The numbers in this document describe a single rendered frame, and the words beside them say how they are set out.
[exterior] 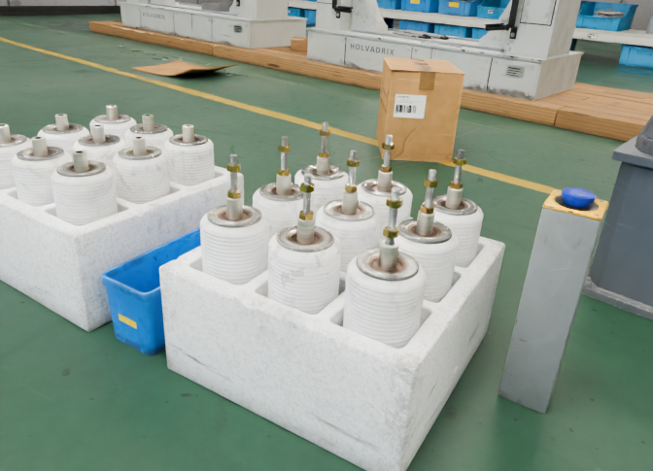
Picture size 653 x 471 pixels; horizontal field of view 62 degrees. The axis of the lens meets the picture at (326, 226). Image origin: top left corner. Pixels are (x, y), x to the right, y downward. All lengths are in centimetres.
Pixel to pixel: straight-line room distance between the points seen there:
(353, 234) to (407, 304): 17
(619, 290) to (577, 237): 48
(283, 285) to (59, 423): 36
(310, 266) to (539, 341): 35
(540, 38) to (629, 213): 175
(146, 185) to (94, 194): 11
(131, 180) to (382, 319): 56
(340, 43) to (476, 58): 86
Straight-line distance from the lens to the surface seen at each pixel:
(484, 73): 287
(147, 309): 88
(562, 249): 77
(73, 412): 87
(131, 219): 98
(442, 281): 76
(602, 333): 113
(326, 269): 69
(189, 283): 77
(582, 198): 76
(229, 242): 74
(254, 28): 391
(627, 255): 120
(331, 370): 68
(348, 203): 79
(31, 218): 102
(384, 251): 65
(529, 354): 85
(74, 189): 96
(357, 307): 66
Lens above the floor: 57
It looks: 25 degrees down
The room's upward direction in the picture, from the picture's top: 3 degrees clockwise
